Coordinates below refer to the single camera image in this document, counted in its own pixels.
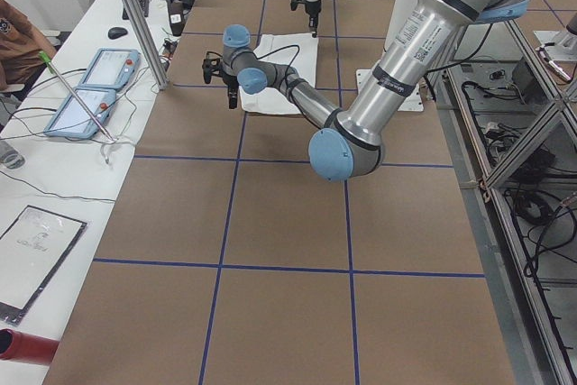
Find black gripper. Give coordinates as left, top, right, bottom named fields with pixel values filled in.
left=202, top=51, right=239, bottom=109
left=290, top=0, right=322, bottom=38

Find white long-sleeve printed shirt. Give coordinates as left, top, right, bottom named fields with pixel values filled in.
left=240, top=32, right=320, bottom=116

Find upper blue teach pendant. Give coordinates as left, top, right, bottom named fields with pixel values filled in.
left=79, top=48, right=141, bottom=91

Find blue teach pendant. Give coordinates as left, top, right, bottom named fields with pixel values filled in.
left=79, top=48, right=141, bottom=91
left=43, top=87, right=116, bottom=140

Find black computer mouse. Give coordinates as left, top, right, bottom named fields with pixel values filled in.
left=107, top=26, right=128, bottom=40

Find lower blue teach pendant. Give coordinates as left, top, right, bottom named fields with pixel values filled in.
left=43, top=87, right=116, bottom=140

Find green tipped metal rod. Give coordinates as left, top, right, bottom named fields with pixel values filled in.
left=39, top=50, right=116, bottom=142

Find seated person brown shirt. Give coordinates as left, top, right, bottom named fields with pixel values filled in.
left=1, top=0, right=57, bottom=101

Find black framed sheet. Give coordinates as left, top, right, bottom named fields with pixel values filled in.
left=1, top=205, right=87, bottom=325

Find red cylinder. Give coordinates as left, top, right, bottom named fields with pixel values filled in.
left=1, top=328, right=60, bottom=366

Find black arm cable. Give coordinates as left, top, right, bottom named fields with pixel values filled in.
left=256, top=44, right=303, bottom=84

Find aluminium frame post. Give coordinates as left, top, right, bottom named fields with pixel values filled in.
left=122, top=0, right=169, bottom=90

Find aluminium frame rail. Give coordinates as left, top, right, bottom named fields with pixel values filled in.
left=432, top=22, right=576, bottom=384

